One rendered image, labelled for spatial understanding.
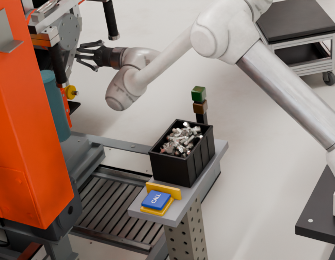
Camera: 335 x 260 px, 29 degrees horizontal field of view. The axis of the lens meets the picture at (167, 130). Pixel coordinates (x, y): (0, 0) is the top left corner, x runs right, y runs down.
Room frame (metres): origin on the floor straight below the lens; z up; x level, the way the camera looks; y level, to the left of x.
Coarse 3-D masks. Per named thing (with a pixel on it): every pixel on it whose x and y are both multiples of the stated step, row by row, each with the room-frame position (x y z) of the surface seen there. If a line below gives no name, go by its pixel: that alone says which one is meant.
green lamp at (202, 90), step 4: (196, 88) 1.87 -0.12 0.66; (200, 88) 1.87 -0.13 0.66; (204, 88) 1.87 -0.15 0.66; (192, 92) 1.86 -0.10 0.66; (196, 92) 1.85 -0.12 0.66; (200, 92) 1.84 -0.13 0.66; (204, 92) 1.86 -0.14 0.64; (192, 96) 1.86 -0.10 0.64; (196, 96) 1.85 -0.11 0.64; (200, 96) 1.84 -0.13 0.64; (204, 96) 1.86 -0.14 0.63; (196, 100) 1.85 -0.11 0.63; (200, 100) 1.84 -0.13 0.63
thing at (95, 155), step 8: (96, 144) 2.37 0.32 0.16; (88, 152) 2.33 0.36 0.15; (96, 152) 2.30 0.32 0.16; (104, 152) 2.35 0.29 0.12; (80, 160) 2.28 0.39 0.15; (88, 160) 2.25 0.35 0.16; (96, 160) 2.29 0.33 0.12; (72, 168) 2.23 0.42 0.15; (80, 168) 2.20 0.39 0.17; (88, 168) 2.24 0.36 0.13; (72, 176) 2.15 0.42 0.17; (80, 176) 2.18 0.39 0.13; (88, 176) 2.23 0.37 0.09; (80, 184) 2.17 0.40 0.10
